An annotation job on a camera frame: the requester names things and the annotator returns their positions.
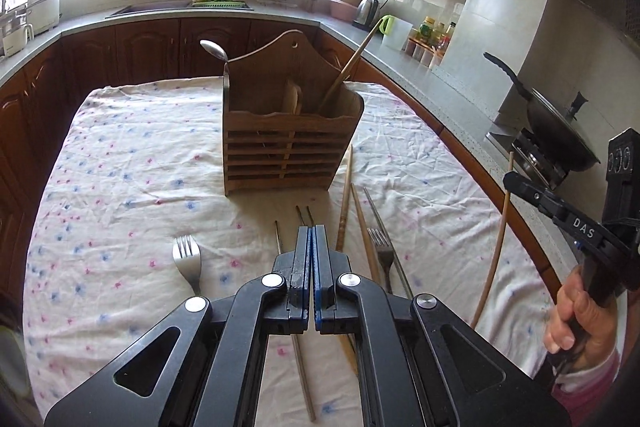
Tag pink sleeve forearm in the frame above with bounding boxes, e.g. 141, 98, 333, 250
551, 348, 620, 426

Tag light bamboo chopstick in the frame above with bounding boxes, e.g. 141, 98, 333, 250
470, 149, 516, 331

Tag steel fork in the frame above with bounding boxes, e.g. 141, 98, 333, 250
171, 235, 202, 296
368, 228, 395, 294

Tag steel spoon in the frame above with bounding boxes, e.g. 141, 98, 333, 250
199, 38, 232, 103

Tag green vegetables in tray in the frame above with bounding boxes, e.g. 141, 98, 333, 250
192, 0, 250, 10

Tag steel electric kettle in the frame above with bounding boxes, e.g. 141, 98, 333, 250
352, 0, 378, 30

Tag person's right hand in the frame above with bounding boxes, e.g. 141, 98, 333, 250
544, 265, 618, 373

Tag black wok with handle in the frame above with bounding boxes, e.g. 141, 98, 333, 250
483, 52, 599, 172

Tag carved bamboo chopstick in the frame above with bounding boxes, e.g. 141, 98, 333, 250
335, 145, 354, 251

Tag spice bottle rack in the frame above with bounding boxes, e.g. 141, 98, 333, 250
404, 16, 457, 68

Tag floral white tablecloth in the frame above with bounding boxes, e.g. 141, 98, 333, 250
23, 78, 551, 413

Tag green handled white jug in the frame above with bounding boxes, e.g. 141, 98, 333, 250
378, 15, 412, 51

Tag steel fork left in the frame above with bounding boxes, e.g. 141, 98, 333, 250
171, 235, 202, 296

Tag steel fork right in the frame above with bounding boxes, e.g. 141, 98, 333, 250
368, 228, 395, 294

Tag gas stove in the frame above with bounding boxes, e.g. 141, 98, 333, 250
485, 128, 567, 191

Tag pink basin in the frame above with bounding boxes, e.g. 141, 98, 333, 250
328, 0, 358, 23

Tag white blender appliance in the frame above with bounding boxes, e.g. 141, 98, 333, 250
1, 10, 34, 57

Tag wooden utensil holder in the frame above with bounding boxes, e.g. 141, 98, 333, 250
222, 30, 364, 195

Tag white rice cooker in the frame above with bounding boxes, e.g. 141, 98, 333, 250
26, 0, 60, 36

